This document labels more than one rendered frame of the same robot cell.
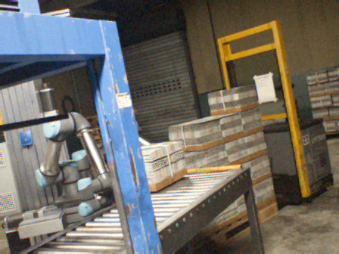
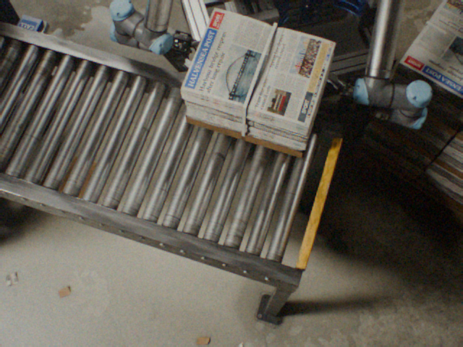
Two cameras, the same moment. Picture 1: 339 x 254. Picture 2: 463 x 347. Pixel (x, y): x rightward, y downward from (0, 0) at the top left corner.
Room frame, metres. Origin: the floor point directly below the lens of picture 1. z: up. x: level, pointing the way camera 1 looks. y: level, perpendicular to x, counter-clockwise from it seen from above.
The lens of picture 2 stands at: (2.24, -0.65, 2.40)
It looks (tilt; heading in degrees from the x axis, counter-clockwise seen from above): 70 degrees down; 76
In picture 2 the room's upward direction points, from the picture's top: 1 degrees clockwise
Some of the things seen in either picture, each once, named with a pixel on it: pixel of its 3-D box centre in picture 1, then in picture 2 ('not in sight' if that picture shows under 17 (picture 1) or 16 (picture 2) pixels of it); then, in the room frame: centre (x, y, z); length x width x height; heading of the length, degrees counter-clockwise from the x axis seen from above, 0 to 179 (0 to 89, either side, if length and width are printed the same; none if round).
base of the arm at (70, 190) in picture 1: (73, 187); not in sight; (2.60, 0.67, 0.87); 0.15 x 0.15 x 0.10
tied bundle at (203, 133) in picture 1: (195, 135); not in sight; (3.61, -0.23, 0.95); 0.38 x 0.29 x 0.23; 42
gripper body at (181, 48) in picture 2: (107, 197); (172, 45); (2.29, 0.41, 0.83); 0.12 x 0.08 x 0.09; 149
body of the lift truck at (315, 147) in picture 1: (290, 158); not in sight; (4.54, -1.28, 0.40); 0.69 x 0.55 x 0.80; 41
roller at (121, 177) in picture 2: (161, 203); (135, 144); (2.11, 0.11, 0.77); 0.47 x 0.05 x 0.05; 59
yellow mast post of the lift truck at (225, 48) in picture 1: (237, 116); not in sight; (4.54, -0.78, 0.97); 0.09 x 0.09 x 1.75; 41
